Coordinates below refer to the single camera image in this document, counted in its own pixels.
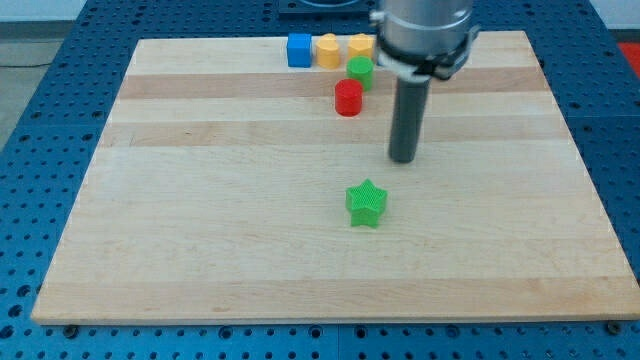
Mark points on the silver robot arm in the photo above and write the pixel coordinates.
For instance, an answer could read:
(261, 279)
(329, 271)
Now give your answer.
(418, 39)

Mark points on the wooden board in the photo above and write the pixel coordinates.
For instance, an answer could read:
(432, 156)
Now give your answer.
(216, 195)

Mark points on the green star block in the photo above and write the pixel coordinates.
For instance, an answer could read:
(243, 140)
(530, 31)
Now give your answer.
(365, 203)

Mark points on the red cylinder block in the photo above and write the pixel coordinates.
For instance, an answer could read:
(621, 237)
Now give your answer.
(348, 97)

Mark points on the green cylinder block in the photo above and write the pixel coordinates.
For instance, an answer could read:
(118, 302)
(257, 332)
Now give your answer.
(361, 68)

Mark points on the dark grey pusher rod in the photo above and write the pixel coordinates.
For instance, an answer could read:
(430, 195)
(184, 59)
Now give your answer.
(408, 112)

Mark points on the yellow heart block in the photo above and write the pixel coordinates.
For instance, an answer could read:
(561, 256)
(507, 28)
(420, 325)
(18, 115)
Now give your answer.
(327, 51)

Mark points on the blue cube block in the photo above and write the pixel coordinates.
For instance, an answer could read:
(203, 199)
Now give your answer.
(298, 49)

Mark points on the yellow hexagon block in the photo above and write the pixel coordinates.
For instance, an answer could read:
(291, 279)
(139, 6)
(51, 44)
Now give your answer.
(360, 45)

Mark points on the red object at edge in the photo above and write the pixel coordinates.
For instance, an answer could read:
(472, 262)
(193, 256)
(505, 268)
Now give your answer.
(631, 52)

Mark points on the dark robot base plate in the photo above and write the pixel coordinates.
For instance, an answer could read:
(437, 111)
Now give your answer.
(293, 9)

